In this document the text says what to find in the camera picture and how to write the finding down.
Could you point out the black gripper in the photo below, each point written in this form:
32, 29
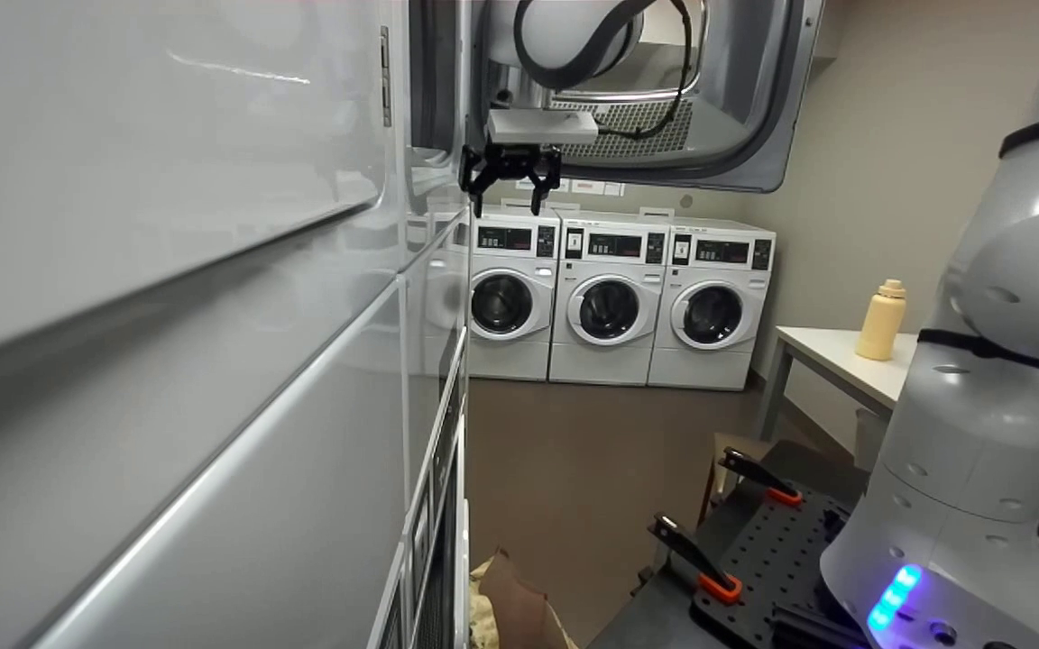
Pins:
519, 156

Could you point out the white front load washer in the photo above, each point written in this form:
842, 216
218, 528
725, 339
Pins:
610, 308
508, 302
713, 312

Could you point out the white stacked dryer numbered five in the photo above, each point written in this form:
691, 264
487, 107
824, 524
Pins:
434, 302

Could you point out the white folding table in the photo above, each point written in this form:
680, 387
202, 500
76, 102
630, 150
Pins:
846, 353

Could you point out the black clamp with orange tip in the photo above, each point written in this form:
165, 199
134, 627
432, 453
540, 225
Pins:
695, 560
760, 473

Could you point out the yellow plastic bottle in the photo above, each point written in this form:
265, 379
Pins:
882, 322

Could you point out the white stacked dryer numbered four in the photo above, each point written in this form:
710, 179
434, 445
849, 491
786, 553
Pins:
182, 457

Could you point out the white wall sticker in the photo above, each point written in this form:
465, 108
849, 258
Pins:
596, 189

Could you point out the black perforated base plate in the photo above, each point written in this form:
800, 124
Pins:
774, 553

